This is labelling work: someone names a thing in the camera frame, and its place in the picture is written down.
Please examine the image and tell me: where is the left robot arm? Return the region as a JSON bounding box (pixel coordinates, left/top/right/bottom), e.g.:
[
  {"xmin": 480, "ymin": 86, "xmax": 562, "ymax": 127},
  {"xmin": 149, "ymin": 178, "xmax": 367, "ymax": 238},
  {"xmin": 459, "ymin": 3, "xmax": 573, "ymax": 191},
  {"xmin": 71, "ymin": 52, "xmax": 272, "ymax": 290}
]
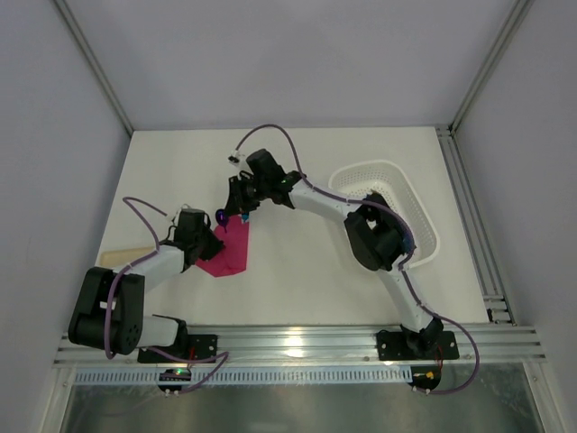
[{"xmin": 68, "ymin": 208, "xmax": 224, "ymax": 356}]

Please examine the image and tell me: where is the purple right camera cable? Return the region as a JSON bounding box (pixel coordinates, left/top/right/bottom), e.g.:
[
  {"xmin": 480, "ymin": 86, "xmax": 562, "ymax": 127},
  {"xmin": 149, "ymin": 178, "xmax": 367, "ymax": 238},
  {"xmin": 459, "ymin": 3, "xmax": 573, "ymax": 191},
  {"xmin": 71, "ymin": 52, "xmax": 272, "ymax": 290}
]
[{"xmin": 234, "ymin": 124, "xmax": 478, "ymax": 397}]

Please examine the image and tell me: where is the purple metal spoon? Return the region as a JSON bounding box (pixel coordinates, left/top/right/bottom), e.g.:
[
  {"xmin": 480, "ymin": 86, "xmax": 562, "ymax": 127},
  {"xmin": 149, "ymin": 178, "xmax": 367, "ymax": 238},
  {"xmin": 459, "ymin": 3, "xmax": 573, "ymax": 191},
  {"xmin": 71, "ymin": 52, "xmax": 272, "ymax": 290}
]
[{"xmin": 215, "ymin": 208, "xmax": 229, "ymax": 232}]

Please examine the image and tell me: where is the pink paper napkin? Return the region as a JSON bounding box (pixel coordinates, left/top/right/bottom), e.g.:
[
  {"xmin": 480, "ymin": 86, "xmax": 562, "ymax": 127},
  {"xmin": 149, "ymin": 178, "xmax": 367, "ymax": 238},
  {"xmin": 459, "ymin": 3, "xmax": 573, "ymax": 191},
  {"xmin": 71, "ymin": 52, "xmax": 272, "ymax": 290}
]
[{"xmin": 196, "ymin": 216, "xmax": 250, "ymax": 278}]

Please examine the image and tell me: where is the white perforated plastic basket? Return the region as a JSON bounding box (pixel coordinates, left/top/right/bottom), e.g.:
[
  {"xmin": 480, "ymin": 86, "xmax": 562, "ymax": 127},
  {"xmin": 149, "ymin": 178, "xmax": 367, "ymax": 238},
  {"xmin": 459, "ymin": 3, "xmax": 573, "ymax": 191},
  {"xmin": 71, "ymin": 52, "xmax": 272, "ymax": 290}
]
[{"xmin": 328, "ymin": 160, "xmax": 440, "ymax": 270}]

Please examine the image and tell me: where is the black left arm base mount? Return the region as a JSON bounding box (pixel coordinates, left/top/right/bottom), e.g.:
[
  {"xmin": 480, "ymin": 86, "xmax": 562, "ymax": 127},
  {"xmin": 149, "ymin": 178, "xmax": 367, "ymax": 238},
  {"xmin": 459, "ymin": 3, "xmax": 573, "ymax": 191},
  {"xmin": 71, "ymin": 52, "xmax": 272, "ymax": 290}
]
[{"xmin": 137, "ymin": 334, "xmax": 218, "ymax": 364}]

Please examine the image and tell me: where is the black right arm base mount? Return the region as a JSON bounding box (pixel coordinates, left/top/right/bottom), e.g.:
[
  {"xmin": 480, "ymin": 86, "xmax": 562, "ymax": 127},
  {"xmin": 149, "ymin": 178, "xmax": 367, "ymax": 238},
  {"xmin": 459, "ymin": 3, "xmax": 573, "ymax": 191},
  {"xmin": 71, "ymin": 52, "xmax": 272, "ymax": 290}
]
[{"xmin": 375, "ymin": 330, "xmax": 460, "ymax": 361}]

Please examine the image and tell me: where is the blue packet in basket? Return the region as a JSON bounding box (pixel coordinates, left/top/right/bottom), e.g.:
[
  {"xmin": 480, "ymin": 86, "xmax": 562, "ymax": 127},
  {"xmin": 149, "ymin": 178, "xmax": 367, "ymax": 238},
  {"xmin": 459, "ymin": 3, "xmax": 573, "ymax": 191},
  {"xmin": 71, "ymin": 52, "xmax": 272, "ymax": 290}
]
[{"xmin": 365, "ymin": 189, "xmax": 416, "ymax": 253}]

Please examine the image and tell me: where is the slotted cable duct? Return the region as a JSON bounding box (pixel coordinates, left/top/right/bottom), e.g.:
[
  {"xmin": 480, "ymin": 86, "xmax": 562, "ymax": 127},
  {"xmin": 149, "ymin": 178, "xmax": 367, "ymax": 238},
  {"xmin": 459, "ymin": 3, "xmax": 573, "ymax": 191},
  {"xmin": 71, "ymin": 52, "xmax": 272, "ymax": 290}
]
[{"xmin": 74, "ymin": 364, "xmax": 413, "ymax": 386}]

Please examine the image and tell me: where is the aluminium frame rail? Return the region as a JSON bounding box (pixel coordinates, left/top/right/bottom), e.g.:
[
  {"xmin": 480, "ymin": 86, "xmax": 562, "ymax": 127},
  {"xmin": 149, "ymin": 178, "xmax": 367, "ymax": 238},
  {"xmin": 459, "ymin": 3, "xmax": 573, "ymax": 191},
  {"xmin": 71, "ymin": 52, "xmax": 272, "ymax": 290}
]
[{"xmin": 52, "ymin": 325, "xmax": 549, "ymax": 369}]

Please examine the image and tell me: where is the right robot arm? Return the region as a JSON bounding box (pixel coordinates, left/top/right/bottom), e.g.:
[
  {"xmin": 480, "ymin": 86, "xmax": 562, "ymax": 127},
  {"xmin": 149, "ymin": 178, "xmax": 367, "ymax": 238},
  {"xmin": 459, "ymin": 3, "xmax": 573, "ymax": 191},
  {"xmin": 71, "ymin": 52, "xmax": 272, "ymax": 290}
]
[{"xmin": 224, "ymin": 149, "xmax": 444, "ymax": 357}]

